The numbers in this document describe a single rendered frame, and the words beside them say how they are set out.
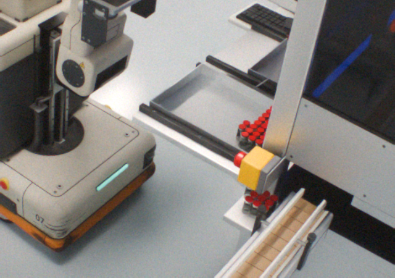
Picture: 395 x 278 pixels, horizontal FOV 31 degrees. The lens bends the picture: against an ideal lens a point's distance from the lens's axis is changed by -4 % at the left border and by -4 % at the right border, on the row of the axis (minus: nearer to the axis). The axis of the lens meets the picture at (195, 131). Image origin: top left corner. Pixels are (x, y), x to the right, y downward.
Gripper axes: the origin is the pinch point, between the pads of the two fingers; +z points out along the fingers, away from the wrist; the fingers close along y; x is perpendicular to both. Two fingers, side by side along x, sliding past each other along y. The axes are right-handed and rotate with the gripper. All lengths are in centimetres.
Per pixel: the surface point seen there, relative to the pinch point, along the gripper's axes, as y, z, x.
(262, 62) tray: -7.8, 2.8, -9.1
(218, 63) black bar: -20.2, 2.8, -17.0
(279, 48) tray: -4.7, 2.8, 1.6
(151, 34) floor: -82, 102, 120
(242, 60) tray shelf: -14.2, 4.6, -8.7
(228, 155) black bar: -6, 0, -57
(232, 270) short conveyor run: 6, -10, -100
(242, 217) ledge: 4, 1, -76
